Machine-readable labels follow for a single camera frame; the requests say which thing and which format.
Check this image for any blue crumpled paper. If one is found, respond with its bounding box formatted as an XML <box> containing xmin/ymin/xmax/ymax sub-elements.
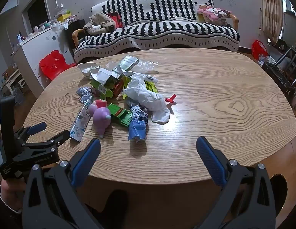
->
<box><xmin>128</xmin><ymin>118</ymin><xmax>148</xmax><ymax>143</ymax></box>

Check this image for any white low table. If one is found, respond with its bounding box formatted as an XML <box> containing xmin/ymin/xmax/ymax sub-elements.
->
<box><xmin>1</xmin><ymin>69</ymin><xmax>27</xmax><ymax>93</ymax></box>

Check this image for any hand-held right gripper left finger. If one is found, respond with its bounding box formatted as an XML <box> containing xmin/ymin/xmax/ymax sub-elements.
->
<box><xmin>22</xmin><ymin>138</ymin><xmax>102</xmax><ymax>229</ymax></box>

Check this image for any brown plush garment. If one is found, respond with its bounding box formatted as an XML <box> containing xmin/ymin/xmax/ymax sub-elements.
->
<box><xmin>83</xmin><ymin>14</ymin><xmax>116</xmax><ymax>36</ymax></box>

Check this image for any pink plastic toy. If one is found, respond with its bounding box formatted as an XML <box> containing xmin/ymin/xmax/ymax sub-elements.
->
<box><xmin>88</xmin><ymin>99</ymin><xmax>108</xmax><ymax>116</ymax></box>

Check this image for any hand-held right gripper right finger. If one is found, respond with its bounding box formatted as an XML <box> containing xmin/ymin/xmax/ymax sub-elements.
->
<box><xmin>196</xmin><ymin>136</ymin><xmax>276</xmax><ymax>229</ymax></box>

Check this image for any black wooden chair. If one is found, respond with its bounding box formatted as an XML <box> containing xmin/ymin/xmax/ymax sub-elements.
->
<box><xmin>261</xmin><ymin>45</ymin><xmax>296</xmax><ymax>101</ymax></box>

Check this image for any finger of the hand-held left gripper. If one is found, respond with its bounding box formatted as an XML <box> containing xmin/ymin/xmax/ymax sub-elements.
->
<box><xmin>21</xmin><ymin>130</ymin><xmax>70</xmax><ymax>154</ymax></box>
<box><xmin>13</xmin><ymin>122</ymin><xmax>47</xmax><ymax>144</ymax></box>

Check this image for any green white medicine box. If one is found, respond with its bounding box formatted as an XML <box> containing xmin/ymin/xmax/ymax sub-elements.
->
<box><xmin>114</xmin><ymin>55</ymin><xmax>139</xmax><ymax>72</ymax></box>

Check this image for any yellow green snack wrapper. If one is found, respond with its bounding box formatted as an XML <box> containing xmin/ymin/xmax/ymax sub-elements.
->
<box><xmin>123</xmin><ymin>76</ymin><xmax>159</xmax><ymax>101</ymax></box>

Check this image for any purple plastic toy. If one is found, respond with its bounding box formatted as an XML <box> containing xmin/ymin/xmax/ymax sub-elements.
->
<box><xmin>92</xmin><ymin>107</ymin><xmax>112</xmax><ymax>139</ymax></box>

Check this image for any person's left hand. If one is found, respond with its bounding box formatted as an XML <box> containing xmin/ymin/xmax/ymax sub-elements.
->
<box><xmin>1</xmin><ymin>178</ymin><xmax>26</xmax><ymax>211</ymax></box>

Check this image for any red bear-shaped stool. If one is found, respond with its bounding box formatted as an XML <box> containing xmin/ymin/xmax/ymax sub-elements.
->
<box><xmin>39</xmin><ymin>50</ymin><xmax>77</xmax><ymax>81</ymax></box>

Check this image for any red plastic basket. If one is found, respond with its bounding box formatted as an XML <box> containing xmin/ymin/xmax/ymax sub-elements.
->
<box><xmin>252</xmin><ymin>40</ymin><xmax>268</xmax><ymax>59</ymax></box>

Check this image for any patterned curtain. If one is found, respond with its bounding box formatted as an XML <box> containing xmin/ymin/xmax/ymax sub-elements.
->
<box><xmin>261</xmin><ymin>0</ymin><xmax>285</xmax><ymax>46</ymax></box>

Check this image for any black white striped sofa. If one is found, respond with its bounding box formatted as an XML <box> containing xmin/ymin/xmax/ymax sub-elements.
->
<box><xmin>72</xmin><ymin>0</ymin><xmax>240</xmax><ymax>64</ymax></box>

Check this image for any white crumpled tissue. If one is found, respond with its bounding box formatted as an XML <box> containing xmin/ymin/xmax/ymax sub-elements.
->
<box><xmin>123</xmin><ymin>74</ymin><xmax>171</xmax><ymax>124</ymax></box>

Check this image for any large green carton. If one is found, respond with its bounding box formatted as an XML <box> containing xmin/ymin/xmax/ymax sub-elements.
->
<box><xmin>90</xmin><ymin>76</ymin><xmax>125</xmax><ymax>100</ymax></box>

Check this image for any red cigarette box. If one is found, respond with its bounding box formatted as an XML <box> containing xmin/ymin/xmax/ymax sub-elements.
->
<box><xmin>114</xmin><ymin>81</ymin><xmax>125</xmax><ymax>98</ymax></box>

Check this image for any black side table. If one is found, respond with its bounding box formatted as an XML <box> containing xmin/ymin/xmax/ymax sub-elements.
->
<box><xmin>64</xmin><ymin>19</ymin><xmax>85</xmax><ymax>53</ymax></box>

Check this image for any clear plastic wrapper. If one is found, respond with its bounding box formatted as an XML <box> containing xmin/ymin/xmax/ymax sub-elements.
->
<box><xmin>134</xmin><ymin>60</ymin><xmax>159</xmax><ymax>73</ymax></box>

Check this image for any pink cartoon pillow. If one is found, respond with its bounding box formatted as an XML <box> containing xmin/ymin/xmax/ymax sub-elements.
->
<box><xmin>197</xmin><ymin>6</ymin><xmax>232</xmax><ymax>24</ymax></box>

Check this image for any dark silver crumpled wrapper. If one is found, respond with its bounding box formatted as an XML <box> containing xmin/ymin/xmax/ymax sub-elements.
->
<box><xmin>129</xmin><ymin>104</ymin><xmax>149</xmax><ymax>124</ymax></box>

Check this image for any flattened green carton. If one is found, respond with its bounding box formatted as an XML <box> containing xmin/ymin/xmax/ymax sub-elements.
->
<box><xmin>107</xmin><ymin>103</ymin><xmax>134</xmax><ymax>127</ymax></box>

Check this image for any torn white carton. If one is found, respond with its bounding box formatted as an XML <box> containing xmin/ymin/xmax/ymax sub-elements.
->
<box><xmin>89</xmin><ymin>67</ymin><xmax>122</xmax><ymax>86</ymax></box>

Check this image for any white cabinet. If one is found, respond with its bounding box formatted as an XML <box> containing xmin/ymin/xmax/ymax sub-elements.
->
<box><xmin>12</xmin><ymin>25</ymin><xmax>76</xmax><ymax>91</ymax></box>

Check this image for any person's left forearm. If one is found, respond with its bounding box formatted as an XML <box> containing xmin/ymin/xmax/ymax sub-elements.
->
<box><xmin>0</xmin><ymin>181</ymin><xmax>23</xmax><ymax>229</ymax></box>

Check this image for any white crumpled paper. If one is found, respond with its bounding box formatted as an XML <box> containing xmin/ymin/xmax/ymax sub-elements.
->
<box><xmin>78</xmin><ymin>62</ymin><xmax>101</xmax><ymax>77</ymax></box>

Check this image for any blue white sachet packet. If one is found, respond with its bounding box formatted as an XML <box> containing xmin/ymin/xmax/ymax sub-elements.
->
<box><xmin>70</xmin><ymin>99</ymin><xmax>93</xmax><ymax>142</ymax></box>

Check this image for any red bag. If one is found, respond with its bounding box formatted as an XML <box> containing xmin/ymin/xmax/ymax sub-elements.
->
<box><xmin>107</xmin><ymin>12</ymin><xmax>123</xmax><ymax>28</ymax></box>

